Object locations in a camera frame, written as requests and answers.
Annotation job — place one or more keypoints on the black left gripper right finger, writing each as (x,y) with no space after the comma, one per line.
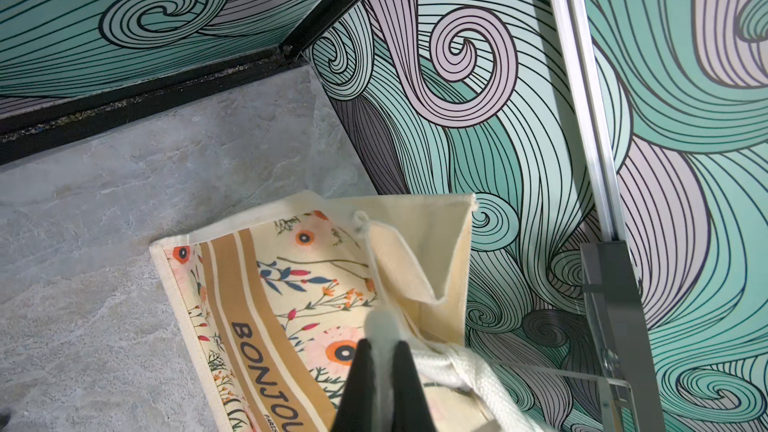
(410,408)

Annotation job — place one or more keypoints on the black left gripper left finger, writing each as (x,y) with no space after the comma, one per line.
(355,412)

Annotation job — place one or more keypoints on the cream floral grocery bag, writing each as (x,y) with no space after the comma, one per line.
(272,303)

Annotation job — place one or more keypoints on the black wall shelf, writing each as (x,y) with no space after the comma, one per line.
(627,378)

